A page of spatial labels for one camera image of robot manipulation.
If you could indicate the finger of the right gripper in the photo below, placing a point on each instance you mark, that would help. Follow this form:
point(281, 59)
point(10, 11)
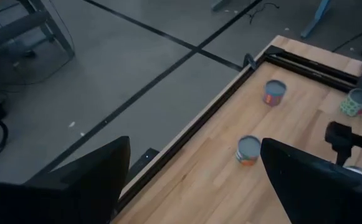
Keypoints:
point(342, 157)

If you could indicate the blue table leg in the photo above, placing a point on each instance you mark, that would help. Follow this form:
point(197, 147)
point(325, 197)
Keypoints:
point(316, 18)

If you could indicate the black aluminium table frame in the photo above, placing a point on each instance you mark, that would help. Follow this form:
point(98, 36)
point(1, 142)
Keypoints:
point(199, 124)

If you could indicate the corn label can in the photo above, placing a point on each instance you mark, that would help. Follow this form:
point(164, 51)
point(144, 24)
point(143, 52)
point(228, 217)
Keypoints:
point(274, 92)

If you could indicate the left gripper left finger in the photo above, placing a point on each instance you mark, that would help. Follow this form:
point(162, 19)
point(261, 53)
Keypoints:
point(74, 193)

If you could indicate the grey metal cart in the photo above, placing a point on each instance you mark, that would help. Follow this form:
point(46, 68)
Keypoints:
point(12, 29)

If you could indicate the black table clamp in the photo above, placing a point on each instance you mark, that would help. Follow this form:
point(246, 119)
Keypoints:
point(141, 163)
point(250, 60)

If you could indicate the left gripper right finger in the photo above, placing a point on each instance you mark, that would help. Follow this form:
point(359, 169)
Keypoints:
point(317, 193)

